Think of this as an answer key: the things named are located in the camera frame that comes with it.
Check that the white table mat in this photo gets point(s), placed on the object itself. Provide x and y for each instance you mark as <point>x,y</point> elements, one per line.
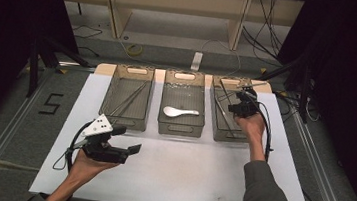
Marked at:
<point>185,175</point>

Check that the silver metal table knife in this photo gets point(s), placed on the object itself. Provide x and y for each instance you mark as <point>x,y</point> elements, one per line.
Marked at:
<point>224,113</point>

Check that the white power strip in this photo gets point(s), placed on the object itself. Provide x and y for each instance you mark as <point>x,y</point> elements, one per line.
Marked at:
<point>196,61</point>

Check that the beige wooden shelf unit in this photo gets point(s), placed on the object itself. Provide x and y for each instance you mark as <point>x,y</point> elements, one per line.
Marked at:
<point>177,0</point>

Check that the grey translucent plastic basket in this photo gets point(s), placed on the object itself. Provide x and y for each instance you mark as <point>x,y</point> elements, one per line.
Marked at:
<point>124,88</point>
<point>220,131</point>
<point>183,94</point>

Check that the white ceramic spoon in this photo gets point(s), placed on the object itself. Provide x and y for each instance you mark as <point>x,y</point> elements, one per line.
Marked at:
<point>172,112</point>

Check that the person's left hand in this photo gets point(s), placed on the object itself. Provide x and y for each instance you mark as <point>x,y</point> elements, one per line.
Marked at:
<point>83,169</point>

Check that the aluminium floor rail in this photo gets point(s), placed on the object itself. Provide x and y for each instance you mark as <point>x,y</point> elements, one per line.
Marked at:
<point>1,142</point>
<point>320,169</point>

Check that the black metal stand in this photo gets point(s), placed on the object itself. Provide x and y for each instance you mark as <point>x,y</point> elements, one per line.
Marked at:
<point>305,90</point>
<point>34,65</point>

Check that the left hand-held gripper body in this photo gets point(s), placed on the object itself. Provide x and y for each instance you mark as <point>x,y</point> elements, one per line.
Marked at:
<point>107,154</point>

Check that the silver metal chopstick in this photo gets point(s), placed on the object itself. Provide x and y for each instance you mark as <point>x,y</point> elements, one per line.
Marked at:
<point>126,100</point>
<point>133,99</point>

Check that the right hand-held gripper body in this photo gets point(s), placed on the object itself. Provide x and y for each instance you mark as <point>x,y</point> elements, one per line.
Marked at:
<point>249,106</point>

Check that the person's right hand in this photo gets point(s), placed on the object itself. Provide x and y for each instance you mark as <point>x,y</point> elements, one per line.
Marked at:
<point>254,128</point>

